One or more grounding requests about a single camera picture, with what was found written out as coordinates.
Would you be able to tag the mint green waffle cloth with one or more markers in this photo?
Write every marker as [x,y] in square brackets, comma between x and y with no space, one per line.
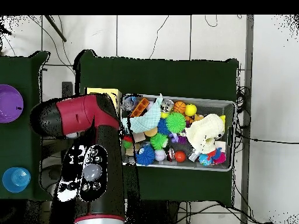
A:
[148,120]

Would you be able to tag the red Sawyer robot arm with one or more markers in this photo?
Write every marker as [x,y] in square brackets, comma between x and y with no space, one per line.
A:
[84,114]

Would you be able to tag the wooden three-hole box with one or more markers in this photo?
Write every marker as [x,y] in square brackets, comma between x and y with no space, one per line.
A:
[110,92]

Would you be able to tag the clear mesh bin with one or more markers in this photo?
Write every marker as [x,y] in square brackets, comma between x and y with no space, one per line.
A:
[229,112]

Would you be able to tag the round wooden disc toy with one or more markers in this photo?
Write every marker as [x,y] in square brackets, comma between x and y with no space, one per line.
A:
[150,132]

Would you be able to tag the silver drink can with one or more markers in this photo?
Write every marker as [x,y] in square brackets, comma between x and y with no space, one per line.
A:
[167,105]

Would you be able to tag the green spiky ball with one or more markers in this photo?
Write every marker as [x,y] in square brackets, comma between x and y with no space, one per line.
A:
[175,122]

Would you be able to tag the large blue spiky ball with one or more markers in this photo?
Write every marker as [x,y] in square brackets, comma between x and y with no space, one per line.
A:
[145,155]

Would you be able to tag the small orange basketball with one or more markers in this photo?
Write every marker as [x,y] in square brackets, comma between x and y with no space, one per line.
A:
[179,107]

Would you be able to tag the yellow ball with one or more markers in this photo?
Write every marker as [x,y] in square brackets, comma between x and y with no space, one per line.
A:
[190,110]

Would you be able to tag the red-orange ball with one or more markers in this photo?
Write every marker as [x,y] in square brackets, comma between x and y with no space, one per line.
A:
[180,156]

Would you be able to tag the cream waffle cloth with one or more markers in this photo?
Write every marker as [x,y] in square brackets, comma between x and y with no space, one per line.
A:
[205,130]

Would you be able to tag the black panel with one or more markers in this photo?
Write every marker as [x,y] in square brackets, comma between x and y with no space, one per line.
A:
[67,88]

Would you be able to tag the green side table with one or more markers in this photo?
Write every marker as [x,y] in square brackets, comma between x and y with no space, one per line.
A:
[28,154]

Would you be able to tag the black rod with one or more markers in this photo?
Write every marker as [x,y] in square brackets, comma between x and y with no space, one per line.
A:
[56,29]

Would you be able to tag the purple bowl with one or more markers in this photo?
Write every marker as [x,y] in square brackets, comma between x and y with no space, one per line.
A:
[9,103]

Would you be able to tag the blue bowl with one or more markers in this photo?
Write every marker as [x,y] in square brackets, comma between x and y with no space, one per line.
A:
[16,179]

